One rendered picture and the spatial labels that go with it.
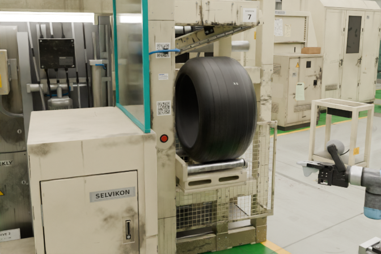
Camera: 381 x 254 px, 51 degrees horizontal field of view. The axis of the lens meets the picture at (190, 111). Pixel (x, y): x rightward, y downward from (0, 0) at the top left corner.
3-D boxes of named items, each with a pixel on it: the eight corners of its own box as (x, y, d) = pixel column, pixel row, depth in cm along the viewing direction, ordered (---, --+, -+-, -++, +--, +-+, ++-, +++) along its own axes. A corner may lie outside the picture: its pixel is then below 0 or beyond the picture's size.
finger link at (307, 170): (293, 175, 166) (316, 179, 162) (295, 161, 166) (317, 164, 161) (295, 173, 169) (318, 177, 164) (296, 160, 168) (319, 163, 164)
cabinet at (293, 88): (285, 132, 658) (289, 55, 634) (260, 125, 705) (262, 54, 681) (320, 125, 709) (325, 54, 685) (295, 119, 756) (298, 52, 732)
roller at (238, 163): (185, 175, 205) (185, 166, 205) (182, 172, 210) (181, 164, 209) (245, 167, 217) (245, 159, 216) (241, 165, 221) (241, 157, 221)
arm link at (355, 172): (361, 168, 153) (363, 165, 160) (348, 166, 155) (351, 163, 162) (359, 187, 153) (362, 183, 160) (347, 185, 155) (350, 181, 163)
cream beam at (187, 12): (163, 25, 222) (163, -2, 219) (151, 26, 245) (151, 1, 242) (259, 26, 242) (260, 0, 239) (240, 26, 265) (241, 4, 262)
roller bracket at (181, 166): (182, 183, 202) (182, 164, 200) (160, 160, 238) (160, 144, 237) (189, 182, 203) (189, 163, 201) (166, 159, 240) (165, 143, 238)
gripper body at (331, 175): (315, 183, 161) (347, 189, 155) (317, 162, 160) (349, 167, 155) (319, 180, 168) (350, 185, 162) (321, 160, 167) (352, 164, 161)
